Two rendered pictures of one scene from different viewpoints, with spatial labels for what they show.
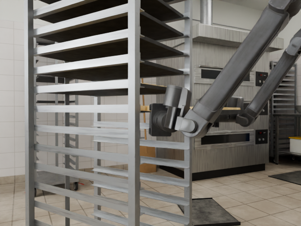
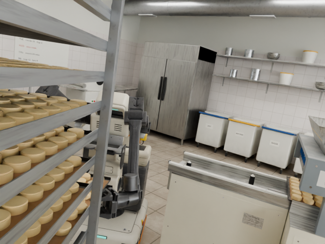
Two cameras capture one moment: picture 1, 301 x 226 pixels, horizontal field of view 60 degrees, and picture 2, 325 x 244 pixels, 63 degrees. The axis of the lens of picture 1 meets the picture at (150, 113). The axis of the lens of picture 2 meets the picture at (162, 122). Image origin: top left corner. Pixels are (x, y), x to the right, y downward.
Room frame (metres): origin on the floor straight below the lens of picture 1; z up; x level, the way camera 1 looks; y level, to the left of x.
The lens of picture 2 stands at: (1.15, 0.87, 1.45)
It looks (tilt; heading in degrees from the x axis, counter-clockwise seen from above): 11 degrees down; 241
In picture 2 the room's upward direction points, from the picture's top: 9 degrees clockwise
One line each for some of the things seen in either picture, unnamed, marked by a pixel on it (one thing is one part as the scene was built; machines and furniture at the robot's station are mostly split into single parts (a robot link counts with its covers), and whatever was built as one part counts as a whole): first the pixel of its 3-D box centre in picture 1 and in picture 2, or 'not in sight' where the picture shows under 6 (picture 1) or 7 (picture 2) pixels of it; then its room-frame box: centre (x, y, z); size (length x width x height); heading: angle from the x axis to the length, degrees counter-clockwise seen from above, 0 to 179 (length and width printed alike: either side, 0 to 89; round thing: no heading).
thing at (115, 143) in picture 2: not in sight; (105, 149); (0.61, -0.81, 0.88); 0.28 x 0.16 x 0.22; 148
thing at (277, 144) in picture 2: not in sight; (276, 148); (-3.12, -2.27, 0.39); 0.64 x 0.54 x 0.77; 26
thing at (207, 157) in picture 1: (215, 106); not in sight; (4.07, -1.02, 1.01); 1.56 x 1.20 x 2.01; 117
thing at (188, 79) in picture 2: not in sight; (172, 92); (-1.93, -4.36, 1.03); 1.40 x 0.91 x 2.05; 117
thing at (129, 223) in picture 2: not in sight; (105, 221); (0.46, -1.06, 0.16); 0.67 x 0.64 x 0.25; 58
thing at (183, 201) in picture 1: (134, 191); not in sight; (1.42, 0.09, 0.51); 0.64 x 0.03 x 0.03; 57
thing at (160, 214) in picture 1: (134, 207); not in sight; (1.42, 0.09, 0.42); 0.64 x 0.03 x 0.03; 57
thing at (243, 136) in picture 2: not in sight; (243, 139); (-2.83, -2.85, 0.39); 0.64 x 0.54 x 0.77; 27
